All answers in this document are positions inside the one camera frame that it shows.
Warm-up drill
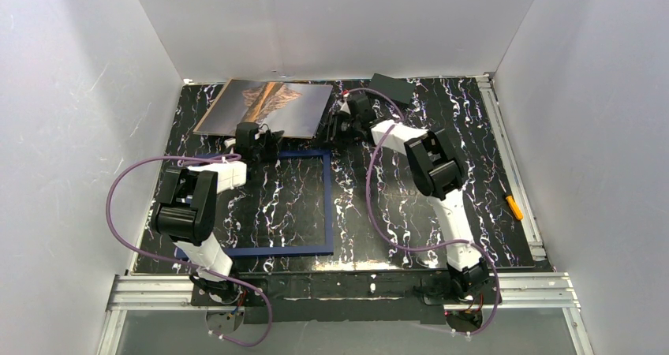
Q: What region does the blue photo frame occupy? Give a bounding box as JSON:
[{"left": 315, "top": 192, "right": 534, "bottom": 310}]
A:
[{"left": 174, "top": 149, "right": 335, "bottom": 260}]

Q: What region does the mountain photo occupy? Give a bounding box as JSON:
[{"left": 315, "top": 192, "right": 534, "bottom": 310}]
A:
[{"left": 193, "top": 79, "right": 333, "bottom": 139}]

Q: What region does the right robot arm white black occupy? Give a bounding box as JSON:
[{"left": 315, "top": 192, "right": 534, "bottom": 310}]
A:
[{"left": 326, "top": 88, "right": 492, "bottom": 299}]

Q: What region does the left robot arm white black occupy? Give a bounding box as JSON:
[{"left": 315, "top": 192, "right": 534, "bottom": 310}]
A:
[{"left": 150, "top": 121, "right": 284, "bottom": 297}]

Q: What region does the black rectangular box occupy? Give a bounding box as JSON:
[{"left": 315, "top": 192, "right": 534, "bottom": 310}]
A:
[{"left": 368, "top": 73, "right": 416, "bottom": 107}]

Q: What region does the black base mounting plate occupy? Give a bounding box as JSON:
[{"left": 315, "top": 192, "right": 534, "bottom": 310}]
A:
[{"left": 189, "top": 269, "right": 495, "bottom": 324}]

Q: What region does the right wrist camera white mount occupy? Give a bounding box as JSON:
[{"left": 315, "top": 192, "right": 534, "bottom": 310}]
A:
[{"left": 338, "top": 92, "right": 350, "bottom": 114}]

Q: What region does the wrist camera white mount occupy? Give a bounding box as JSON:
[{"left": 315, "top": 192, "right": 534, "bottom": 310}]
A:
[
  {"left": 338, "top": 92, "right": 350, "bottom": 114},
  {"left": 223, "top": 137, "right": 237, "bottom": 148}
]

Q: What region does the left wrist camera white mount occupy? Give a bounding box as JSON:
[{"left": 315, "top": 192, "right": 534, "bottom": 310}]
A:
[{"left": 223, "top": 137, "right": 237, "bottom": 148}]

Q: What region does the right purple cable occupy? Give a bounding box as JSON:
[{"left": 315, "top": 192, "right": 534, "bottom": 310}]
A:
[{"left": 342, "top": 87, "right": 503, "bottom": 338}]

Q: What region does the purple cable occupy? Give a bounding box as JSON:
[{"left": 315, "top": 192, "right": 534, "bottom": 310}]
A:
[
  {"left": 342, "top": 87, "right": 503, "bottom": 338},
  {"left": 105, "top": 154, "right": 274, "bottom": 349}
]

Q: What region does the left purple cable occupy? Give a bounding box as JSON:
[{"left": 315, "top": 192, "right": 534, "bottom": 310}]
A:
[{"left": 105, "top": 154, "right": 274, "bottom": 349}]

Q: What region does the aluminium rail right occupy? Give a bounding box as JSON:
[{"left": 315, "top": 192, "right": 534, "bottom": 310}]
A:
[{"left": 474, "top": 73, "right": 548, "bottom": 261}]

